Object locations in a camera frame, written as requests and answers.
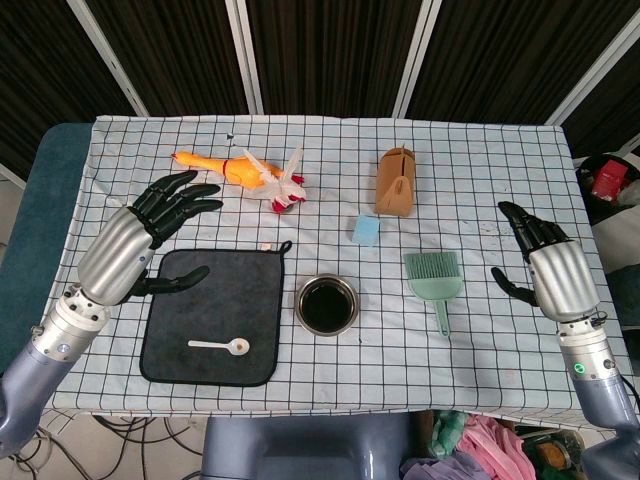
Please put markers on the white plastic spoon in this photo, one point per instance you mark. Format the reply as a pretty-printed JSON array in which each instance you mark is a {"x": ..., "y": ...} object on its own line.
[{"x": 210, "y": 344}]

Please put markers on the green dustpan brush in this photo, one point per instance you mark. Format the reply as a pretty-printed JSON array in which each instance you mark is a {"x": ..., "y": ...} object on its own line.
[{"x": 432, "y": 287}]

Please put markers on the black trash bin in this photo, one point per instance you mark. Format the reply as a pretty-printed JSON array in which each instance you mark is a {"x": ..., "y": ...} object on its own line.
[{"x": 582, "y": 182}]

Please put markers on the white checked tablecloth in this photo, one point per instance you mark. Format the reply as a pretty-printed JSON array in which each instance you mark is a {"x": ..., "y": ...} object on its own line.
[{"x": 450, "y": 372}]

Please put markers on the light blue sponge block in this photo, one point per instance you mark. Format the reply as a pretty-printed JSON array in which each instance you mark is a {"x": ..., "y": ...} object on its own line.
[{"x": 366, "y": 231}]

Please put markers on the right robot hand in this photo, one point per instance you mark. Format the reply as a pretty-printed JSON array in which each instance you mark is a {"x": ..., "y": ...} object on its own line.
[{"x": 562, "y": 275}]

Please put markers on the purple cloth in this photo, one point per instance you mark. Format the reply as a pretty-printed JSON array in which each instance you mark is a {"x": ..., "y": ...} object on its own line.
[{"x": 440, "y": 470}]

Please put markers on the dark grey towel mat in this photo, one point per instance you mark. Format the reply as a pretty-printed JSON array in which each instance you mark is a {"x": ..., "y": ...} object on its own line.
[{"x": 215, "y": 300}]

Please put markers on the metal bowl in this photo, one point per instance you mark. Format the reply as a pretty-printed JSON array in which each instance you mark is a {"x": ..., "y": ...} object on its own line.
[{"x": 327, "y": 305}]

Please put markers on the yellow black device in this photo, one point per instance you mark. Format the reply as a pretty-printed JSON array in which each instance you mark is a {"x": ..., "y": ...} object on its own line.
[{"x": 552, "y": 452}]

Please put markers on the red carton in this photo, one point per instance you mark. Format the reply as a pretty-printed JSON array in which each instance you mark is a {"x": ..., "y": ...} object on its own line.
[{"x": 607, "y": 180}]

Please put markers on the yellow rubber chicken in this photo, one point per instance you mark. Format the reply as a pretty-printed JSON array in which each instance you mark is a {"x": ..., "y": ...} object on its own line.
[{"x": 240, "y": 170}]

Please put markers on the blue-grey robot torso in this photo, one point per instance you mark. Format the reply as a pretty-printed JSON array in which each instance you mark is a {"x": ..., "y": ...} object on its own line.
[{"x": 300, "y": 450}]

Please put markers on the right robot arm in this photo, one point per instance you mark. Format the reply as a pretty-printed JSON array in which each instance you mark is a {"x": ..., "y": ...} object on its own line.
[{"x": 600, "y": 390}]

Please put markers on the white plastic sack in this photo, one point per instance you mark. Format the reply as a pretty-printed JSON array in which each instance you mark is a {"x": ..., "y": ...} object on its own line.
[{"x": 612, "y": 245}]

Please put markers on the white partition post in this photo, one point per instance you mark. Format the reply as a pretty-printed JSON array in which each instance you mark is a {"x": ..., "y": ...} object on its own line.
[
  {"x": 595, "y": 70},
  {"x": 245, "y": 55},
  {"x": 107, "y": 55},
  {"x": 415, "y": 55}
]

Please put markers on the pink cloth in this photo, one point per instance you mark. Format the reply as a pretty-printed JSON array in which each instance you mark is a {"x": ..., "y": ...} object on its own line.
[{"x": 492, "y": 450}]

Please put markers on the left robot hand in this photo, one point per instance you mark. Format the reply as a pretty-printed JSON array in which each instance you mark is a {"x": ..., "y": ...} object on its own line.
[{"x": 112, "y": 255}]

